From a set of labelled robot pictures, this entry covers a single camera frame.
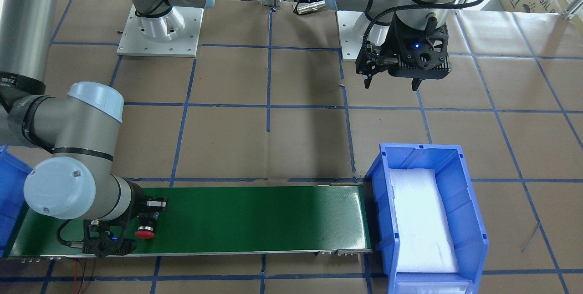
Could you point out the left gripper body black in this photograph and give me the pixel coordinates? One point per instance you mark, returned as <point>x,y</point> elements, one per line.
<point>395,35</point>

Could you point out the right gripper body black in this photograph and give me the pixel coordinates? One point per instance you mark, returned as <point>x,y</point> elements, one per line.
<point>138,206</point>

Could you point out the red push button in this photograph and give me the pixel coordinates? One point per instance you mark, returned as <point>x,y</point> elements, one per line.
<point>146,225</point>

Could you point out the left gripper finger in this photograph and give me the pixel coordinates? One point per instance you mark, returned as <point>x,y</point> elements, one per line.
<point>415,84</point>
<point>368,76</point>

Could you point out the blue bin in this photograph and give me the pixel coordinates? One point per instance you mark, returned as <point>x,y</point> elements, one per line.
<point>13,173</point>
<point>465,223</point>

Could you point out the green conveyor belt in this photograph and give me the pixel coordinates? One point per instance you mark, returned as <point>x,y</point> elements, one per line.
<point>239,220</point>

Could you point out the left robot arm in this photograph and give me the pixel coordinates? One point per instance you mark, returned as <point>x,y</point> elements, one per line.
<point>411,12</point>

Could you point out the white foam pad bin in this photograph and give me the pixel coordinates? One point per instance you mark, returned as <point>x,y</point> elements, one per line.
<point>425,242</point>

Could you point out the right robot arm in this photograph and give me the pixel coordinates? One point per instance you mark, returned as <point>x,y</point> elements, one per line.
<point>80,132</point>

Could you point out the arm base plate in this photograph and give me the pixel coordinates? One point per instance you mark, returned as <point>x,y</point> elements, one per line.
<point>351,28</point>
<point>175,34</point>

